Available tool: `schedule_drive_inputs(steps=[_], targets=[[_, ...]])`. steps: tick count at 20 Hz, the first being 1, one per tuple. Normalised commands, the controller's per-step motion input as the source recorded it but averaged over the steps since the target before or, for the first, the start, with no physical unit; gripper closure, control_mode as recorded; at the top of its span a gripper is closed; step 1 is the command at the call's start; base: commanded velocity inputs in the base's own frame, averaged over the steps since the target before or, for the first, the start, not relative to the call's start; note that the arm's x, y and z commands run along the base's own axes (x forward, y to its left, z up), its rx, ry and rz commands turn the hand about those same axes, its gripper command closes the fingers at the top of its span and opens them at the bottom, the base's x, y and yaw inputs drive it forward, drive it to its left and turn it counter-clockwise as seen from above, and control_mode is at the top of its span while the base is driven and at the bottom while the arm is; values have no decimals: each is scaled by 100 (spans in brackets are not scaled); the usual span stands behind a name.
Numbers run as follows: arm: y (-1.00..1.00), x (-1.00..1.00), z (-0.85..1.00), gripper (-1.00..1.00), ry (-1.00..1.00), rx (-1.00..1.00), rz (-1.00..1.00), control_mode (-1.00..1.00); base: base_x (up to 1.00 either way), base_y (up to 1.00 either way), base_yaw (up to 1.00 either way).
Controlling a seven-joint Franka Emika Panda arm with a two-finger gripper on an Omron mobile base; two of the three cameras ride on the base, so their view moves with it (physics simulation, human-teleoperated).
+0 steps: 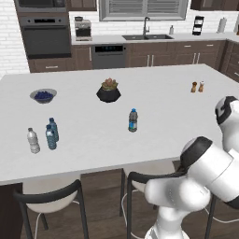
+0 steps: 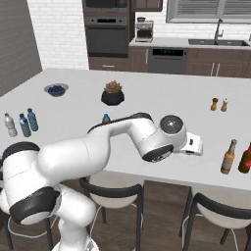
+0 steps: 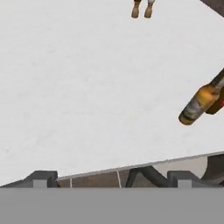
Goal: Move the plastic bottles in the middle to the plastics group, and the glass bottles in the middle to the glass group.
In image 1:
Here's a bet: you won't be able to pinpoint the brown wall cupboards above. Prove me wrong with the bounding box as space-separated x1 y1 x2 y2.
190 0 239 12
65 0 98 12

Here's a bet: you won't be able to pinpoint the built-in black oven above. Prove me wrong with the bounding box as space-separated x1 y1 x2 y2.
18 12 73 61

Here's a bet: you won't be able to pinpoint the blue plastic water bottle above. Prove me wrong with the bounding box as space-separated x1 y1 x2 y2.
45 124 58 151
49 117 60 143

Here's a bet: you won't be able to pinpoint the black and white chair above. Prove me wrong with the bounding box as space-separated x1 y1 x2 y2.
12 178 91 239
119 168 189 239

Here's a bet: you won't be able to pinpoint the white paper towel roll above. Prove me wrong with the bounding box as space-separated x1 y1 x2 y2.
217 17 228 35

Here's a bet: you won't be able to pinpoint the window with blinds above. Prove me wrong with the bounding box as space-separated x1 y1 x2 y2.
98 0 190 22

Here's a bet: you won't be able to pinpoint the brown base cupboards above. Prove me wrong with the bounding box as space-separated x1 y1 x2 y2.
27 39 239 84

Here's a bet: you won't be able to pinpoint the grey bowl of blueberries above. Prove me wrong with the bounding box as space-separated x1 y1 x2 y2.
29 88 58 105

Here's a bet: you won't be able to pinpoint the black and white stand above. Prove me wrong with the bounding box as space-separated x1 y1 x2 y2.
191 15 205 36

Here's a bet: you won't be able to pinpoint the grey dishwasher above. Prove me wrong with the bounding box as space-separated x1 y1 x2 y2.
91 44 127 70

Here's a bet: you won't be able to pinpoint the silver coffee machine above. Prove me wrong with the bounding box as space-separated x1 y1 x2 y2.
74 16 93 42

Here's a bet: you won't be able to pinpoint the dark sink basin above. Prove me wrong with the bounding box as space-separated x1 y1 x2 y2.
121 34 175 41

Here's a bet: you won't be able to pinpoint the microwave oven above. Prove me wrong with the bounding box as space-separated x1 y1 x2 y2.
13 0 68 14

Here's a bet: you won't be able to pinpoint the grey bottle with blue cap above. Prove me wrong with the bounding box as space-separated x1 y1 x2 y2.
128 107 139 134

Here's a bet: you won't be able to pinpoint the clear plastic bottle grey cap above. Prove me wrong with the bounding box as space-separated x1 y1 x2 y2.
26 127 41 155

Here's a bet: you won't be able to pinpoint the black tap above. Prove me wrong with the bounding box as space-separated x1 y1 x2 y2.
142 16 151 36

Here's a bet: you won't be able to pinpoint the black pot with succulent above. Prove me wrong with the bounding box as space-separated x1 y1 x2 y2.
95 77 122 104

